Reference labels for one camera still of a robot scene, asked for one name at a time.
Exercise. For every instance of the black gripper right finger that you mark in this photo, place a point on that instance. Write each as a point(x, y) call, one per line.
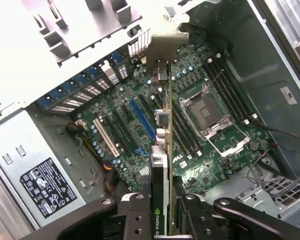
point(240, 220)

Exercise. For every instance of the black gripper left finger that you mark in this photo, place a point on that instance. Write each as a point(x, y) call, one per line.
point(90, 220)

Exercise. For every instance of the silver disk bay cage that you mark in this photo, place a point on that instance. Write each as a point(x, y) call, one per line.
point(277, 197)

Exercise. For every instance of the green motherboard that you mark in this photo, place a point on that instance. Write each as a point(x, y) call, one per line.
point(210, 172)

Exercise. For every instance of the silver chipset heatsink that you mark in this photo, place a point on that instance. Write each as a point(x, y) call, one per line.
point(145, 170)

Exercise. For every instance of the coin cell battery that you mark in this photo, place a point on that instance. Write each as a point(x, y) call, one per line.
point(253, 145)

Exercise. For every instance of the white expansion slot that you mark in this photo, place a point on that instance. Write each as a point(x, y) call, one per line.
point(106, 137)

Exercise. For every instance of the black long expansion slot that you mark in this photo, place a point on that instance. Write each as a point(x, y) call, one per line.
point(117, 135)
point(146, 105)
point(126, 127)

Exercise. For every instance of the metal socket cover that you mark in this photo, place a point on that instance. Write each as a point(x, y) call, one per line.
point(211, 130)

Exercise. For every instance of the grey power supply unit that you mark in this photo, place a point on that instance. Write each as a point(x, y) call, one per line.
point(15, 162)

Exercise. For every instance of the white power connector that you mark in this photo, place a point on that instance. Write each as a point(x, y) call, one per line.
point(80, 124)

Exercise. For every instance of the blue expansion slot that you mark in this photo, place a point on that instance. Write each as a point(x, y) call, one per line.
point(143, 120)

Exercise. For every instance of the perforated metal slot cover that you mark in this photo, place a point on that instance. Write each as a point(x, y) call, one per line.
point(83, 95)
point(77, 102)
point(103, 83)
point(93, 90)
point(123, 72)
point(62, 109)

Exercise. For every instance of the CPU socket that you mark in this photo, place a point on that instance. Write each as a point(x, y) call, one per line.
point(205, 111)

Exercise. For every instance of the black short expansion slot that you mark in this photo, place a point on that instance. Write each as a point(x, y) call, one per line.
point(127, 110)

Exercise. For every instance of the blue slot clip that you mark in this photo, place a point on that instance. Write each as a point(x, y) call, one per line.
point(94, 71)
point(70, 85)
point(55, 93)
point(82, 78)
point(43, 103)
point(114, 58)

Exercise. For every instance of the black PC case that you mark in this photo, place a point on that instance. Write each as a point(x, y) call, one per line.
point(252, 62)

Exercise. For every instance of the grey parts rack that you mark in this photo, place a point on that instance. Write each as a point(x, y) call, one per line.
point(56, 48)

